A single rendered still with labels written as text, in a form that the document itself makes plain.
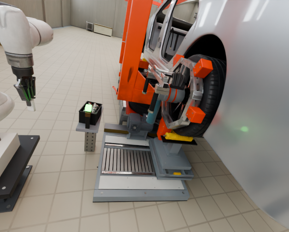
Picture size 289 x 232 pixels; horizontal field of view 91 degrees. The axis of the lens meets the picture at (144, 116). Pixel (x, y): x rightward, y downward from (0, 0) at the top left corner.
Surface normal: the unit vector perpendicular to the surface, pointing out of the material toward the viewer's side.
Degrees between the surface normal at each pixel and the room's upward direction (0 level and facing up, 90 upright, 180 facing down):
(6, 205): 0
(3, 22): 83
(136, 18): 90
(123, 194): 0
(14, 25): 84
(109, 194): 0
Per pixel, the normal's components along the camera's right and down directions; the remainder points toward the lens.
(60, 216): 0.23, -0.84
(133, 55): 0.14, 0.52
